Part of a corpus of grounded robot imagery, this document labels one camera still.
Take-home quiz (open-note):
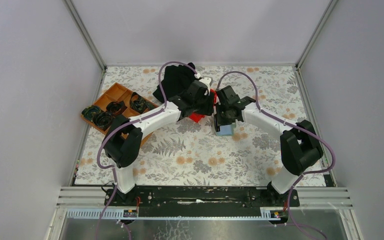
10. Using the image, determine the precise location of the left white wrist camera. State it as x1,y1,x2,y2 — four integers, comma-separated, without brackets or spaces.
194,72,214,95

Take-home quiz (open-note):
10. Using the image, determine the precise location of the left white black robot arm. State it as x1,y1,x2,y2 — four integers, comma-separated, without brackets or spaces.
102,77,215,206

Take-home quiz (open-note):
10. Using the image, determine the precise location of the grey-green card holder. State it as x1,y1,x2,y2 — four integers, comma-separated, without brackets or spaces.
214,122,236,137

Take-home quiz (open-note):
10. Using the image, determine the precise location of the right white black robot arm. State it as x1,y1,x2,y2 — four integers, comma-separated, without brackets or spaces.
214,85,324,206

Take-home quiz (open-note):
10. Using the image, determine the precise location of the rolled dark patterned tie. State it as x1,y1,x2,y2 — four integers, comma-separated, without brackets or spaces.
81,105,102,122

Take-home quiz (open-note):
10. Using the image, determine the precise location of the black cloth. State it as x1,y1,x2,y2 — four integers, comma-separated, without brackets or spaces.
153,61,198,109

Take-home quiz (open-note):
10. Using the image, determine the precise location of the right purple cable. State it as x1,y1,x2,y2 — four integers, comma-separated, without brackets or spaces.
215,70,337,239

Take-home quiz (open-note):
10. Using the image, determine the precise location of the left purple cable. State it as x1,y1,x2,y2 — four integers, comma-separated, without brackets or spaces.
94,60,200,240

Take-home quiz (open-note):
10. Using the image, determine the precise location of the wooden divided organizer tray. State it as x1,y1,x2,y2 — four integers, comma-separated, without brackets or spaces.
80,83,140,135

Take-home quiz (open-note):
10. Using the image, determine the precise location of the floral table mat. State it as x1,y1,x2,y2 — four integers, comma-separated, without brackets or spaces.
73,65,329,188

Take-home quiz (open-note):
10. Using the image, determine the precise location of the red plastic bin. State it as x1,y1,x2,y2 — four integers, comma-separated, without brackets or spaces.
188,89,217,123

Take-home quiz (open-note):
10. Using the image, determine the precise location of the purple cable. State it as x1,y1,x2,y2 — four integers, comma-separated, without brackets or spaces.
94,60,200,240
215,70,337,239

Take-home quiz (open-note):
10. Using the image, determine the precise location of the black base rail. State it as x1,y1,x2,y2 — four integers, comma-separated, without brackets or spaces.
104,185,300,218

